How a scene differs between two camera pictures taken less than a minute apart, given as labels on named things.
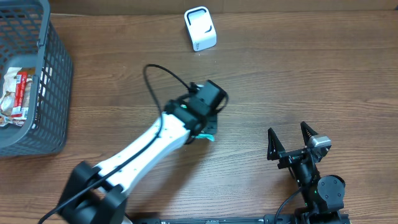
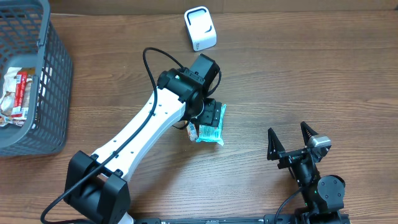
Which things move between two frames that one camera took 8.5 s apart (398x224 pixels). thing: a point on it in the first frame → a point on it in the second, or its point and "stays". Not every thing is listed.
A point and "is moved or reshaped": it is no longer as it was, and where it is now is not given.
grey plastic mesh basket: [28, 40] stays
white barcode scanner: [201, 27] stays
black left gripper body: [211, 126] → [212, 112]
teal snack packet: [203, 135] is moved or reshaped
